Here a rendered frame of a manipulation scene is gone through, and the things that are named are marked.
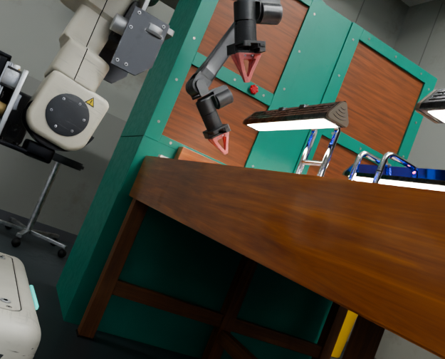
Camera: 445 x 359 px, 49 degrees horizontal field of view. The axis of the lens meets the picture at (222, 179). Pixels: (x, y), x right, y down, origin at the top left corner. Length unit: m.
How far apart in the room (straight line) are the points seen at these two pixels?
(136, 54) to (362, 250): 0.80
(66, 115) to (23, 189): 2.82
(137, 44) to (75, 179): 2.87
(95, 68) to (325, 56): 1.46
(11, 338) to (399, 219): 0.80
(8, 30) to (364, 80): 2.65
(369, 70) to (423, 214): 2.02
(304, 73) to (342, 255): 1.74
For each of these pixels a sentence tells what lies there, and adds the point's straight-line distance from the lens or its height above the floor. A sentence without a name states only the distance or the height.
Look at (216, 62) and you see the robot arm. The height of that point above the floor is 1.12.
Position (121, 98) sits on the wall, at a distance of 4.15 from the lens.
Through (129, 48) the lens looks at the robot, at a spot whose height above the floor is 0.94.
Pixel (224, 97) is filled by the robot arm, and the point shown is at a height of 1.02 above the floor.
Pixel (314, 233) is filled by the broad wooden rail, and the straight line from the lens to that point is 0.81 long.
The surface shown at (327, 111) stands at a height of 1.06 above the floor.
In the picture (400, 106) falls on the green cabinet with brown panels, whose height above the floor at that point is 1.55.
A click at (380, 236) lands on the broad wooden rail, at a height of 0.69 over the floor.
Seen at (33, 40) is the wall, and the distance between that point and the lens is 4.09.
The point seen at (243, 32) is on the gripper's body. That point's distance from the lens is 1.29.
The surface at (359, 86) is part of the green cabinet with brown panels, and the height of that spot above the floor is 1.53.
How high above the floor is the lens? 0.63
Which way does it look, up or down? 5 degrees up
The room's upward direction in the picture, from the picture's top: 22 degrees clockwise
